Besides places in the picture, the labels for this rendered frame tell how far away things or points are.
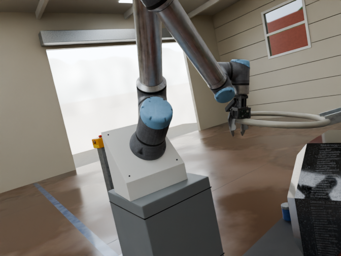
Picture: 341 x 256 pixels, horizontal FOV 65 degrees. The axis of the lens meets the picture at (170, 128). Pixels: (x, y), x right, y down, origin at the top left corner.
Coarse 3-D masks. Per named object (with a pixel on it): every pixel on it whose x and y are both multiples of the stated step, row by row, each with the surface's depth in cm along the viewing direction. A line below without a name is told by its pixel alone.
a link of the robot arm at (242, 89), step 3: (234, 87) 129; (237, 87) 128; (240, 87) 128; (243, 87) 128; (246, 87) 128; (249, 87) 133; (234, 90) 129; (237, 90) 128; (240, 90) 128; (243, 90) 128; (246, 90) 128; (237, 93) 129; (240, 93) 128; (243, 93) 128; (246, 93) 129
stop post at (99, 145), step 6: (96, 138) 218; (102, 138) 216; (96, 144) 216; (102, 144) 215; (102, 150) 217; (102, 156) 218; (102, 162) 221; (102, 168) 223; (108, 168) 220; (108, 174) 219; (108, 180) 220; (108, 186) 222; (120, 246) 231
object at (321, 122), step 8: (256, 112) 163; (264, 112) 163; (272, 112) 162; (280, 112) 161; (288, 112) 159; (240, 120) 132; (248, 120) 128; (256, 120) 125; (264, 120) 123; (320, 120) 139; (328, 120) 126; (288, 128) 119; (296, 128) 118; (304, 128) 119
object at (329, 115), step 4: (336, 108) 138; (340, 108) 137; (324, 112) 139; (328, 112) 139; (332, 112) 138; (336, 112) 128; (340, 112) 127; (320, 116) 140; (324, 116) 130; (328, 116) 129; (332, 116) 129; (336, 116) 128; (340, 116) 128; (332, 120) 129; (336, 120) 128; (340, 120) 128
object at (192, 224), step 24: (168, 192) 123; (192, 192) 129; (120, 216) 137; (144, 216) 114; (168, 216) 121; (192, 216) 128; (120, 240) 146; (144, 240) 119; (168, 240) 120; (192, 240) 128; (216, 240) 137
